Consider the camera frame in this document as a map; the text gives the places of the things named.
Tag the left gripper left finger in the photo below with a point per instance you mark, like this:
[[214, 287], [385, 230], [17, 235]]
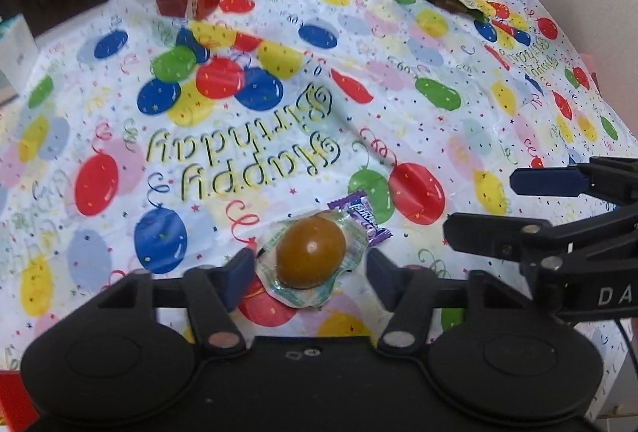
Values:
[[212, 293]]

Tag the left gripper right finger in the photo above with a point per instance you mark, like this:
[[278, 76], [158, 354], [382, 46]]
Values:
[[409, 294]]

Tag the brown jelly cup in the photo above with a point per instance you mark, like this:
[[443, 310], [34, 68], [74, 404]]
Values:
[[300, 260]]

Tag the purple candy packet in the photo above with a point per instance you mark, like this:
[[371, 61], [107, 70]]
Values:
[[357, 206]]

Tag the balloon birthday tablecloth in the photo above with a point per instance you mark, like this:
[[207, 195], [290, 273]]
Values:
[[143, 142]]

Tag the red white cardboard box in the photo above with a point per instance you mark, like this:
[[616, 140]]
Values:
[[16, 407]]

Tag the tissue box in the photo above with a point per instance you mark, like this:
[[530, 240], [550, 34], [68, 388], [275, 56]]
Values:
[[18, 56]]

